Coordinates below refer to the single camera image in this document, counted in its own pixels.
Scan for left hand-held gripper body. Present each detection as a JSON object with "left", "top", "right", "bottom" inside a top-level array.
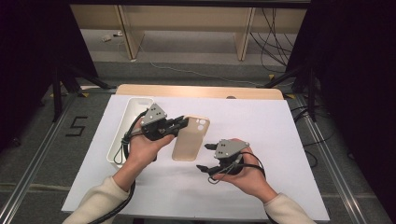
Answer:
[{"left": 140, "top": 103, "right": 177, "bottom": 142}]

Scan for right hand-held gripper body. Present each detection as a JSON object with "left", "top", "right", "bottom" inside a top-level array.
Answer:
[{"left": 206, "top": 138, "right": 251, "bottom": 176}]

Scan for beige phone case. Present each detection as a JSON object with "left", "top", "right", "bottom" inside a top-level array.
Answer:
[{"left": 171, "top": 115, "right": 211, "bottom": 162}]

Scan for white plastic storage bin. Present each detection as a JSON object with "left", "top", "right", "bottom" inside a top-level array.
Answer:
[{"left": 106, "top": 96, "right": 156, "bottom": 170}]

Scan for person's left hand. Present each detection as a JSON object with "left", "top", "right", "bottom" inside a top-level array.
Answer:
[{"left": 126, "top": 118, "right": 176, "bottom": 171}]

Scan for person's right hand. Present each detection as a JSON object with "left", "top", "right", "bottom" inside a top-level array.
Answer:
[{"left": 214, "top": 145, "right": 276, "bottom": 203}]

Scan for white table cover sheet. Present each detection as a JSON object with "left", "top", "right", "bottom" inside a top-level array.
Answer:
[{"left": 61, "top": 93, "right": 331, "bottom": 222}]

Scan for light wooden table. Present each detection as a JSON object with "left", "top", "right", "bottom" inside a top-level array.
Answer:
[{"left": 115, "top": 83, "right": 285, "bottom": 101}]

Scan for black tripod stand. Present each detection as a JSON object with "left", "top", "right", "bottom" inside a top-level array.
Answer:
[
  {"left": 50, "top": 62, "right": 118, "bottom": 123},
  {"left": 262, "top": 63, "right": 318, "bottom": 122}
]

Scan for beige wooden shelf unit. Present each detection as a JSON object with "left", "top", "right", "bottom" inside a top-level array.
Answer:
[{"left": 70, "top": 4, "right": 307, "bottom": 62}]

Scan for black metal beam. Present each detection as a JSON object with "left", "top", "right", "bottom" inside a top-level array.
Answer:
[{"left": 69, "top": 0, "right": 312, "bottom": 8}]

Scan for black curtain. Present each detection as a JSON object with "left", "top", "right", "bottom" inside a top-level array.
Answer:
[
  {"left": 0, "top": 0, "right": 100, "bottom": 150},
  {"left": 284, "top": 0, "right": 396, "bottom": 216}
]

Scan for right hand-held gripper cable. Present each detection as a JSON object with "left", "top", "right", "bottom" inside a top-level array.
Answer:
[{"left": 207, "top": 151, "right": 267, "bottom": 185}]

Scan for hand-held gripper cable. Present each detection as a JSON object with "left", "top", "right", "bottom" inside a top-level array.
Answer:
[
  {"left": 207, "top": 151, "right": 267, "bottom": 185},
  {"left": 87, "top": 108, "right": 150, "bottom": 224}
]

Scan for left hand-held gripper cable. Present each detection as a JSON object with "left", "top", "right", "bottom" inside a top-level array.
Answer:
[{"left": 87, "top": 108, "right": 150, "bottom": 224}]

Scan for black floor cables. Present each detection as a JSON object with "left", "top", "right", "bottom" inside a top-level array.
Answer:
[{"left": 290, "top": 104, "right": 337, "bottom": 169}]

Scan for aluminium floor rail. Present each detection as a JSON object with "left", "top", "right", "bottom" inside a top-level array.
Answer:
[
  {"left": 0, "top": 92, "right": 78, "bottom": 224},
  {"left": 295, "top": 94, "right": 368, "bottom": 224}
]

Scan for bundle of black cables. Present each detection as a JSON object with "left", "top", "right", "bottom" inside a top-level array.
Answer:
[{"left": 248, "top": 7, "right": 297, "bottom": 74}]

